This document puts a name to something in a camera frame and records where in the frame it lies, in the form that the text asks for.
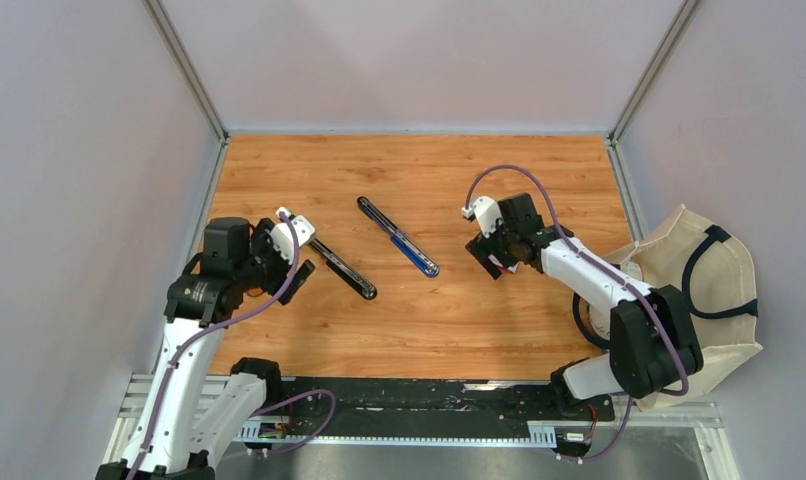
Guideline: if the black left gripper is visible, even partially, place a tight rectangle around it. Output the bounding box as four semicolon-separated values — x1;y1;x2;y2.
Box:
234;218;313;304

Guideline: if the black stapler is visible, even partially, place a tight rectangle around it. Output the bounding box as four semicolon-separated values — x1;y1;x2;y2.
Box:
309;238;378;301

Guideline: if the blue stapler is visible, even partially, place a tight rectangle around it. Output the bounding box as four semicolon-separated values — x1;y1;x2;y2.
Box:
356;196;440;278

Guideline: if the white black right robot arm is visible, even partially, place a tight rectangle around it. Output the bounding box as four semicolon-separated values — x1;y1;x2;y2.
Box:
461;193;704;419

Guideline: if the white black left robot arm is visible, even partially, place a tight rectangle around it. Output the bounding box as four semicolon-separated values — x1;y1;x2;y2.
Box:
96;207;316;479

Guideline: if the beige tote bag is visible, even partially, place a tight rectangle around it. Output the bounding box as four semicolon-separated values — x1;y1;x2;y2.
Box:
603;205;762;411

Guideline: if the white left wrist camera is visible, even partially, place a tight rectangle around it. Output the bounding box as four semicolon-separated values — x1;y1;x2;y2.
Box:
270;207;316;265

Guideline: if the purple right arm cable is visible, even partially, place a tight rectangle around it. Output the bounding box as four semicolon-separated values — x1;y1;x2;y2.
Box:
464;164;690;463

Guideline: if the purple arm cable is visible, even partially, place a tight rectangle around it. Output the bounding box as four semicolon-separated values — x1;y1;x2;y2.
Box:
124;210;338;480
464;164;690;463

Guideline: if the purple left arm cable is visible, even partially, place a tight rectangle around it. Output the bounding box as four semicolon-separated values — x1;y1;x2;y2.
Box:
124;210;338;480

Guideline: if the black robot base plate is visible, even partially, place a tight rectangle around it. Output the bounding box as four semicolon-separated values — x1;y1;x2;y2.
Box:
263;377;616;440

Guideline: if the aluminium frame rail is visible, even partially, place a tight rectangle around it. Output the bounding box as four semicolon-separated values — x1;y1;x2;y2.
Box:
101;372;726;465

